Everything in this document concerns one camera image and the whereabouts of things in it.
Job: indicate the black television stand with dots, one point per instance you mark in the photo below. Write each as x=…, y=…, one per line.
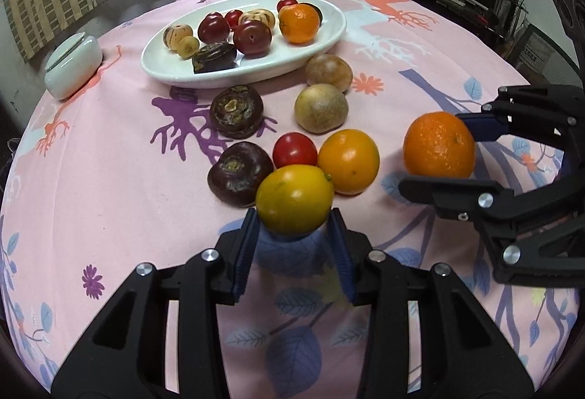
x=502, y=17

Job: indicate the tan passion fruit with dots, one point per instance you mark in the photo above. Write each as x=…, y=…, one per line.
x=328, y=72

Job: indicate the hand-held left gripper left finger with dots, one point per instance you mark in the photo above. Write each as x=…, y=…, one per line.
x=244, y=253

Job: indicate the yellow orange citrus fruit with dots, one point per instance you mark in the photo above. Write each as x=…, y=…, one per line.
x=348, y=161

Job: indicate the small yellow round fruit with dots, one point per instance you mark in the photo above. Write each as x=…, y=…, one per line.
x=188, y=48

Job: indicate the orange mandarin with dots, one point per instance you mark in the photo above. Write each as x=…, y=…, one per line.
x=299, y=23
x=438, y=145

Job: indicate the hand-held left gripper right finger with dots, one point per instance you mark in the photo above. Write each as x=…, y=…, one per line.
x=343, y=253

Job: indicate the dark red plum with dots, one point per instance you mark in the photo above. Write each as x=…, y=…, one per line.
x=252, y=39
x=212, y=27

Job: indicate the white oval plate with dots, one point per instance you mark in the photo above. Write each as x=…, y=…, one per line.
x=269, y=66

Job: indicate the yellow lemon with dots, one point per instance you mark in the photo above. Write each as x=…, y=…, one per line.
x=295, y=200

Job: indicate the pink printed tablecloth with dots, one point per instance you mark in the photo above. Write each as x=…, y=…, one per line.
x=114, y=175

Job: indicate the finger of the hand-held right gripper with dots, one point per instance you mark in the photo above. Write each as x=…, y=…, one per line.
x=484, y=125
x=448, y=194

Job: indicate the yellow pepino melon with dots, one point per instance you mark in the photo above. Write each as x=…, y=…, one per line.
x=257, y=16

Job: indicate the pale striped pepino melon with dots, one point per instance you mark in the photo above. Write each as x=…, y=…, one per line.
x=176, y=33

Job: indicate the white lidded ceramic jar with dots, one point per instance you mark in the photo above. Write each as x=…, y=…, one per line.
x=73, y=70

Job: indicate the red cherry tomato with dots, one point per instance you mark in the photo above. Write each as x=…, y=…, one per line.
x=286, y=3
x=295, y=149
x=234, y=16

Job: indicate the green brown passion fruit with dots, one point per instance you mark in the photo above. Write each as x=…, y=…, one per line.
x=321, y=108

